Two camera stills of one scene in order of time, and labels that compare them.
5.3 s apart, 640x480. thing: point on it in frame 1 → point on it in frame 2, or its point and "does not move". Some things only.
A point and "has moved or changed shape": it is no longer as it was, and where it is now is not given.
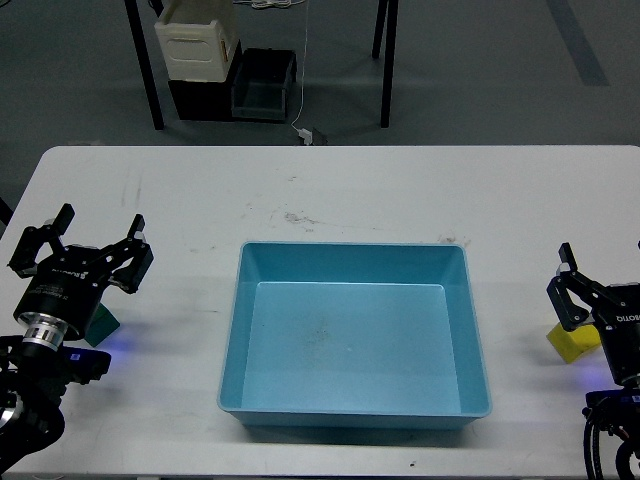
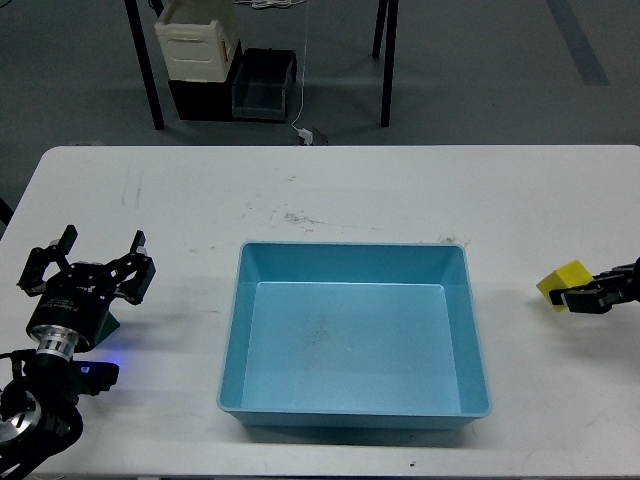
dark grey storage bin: (260, 84) does not move
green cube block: (103, 324) does not move
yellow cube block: (571, 344) has moved or changed shape
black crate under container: (207, 100) does not move
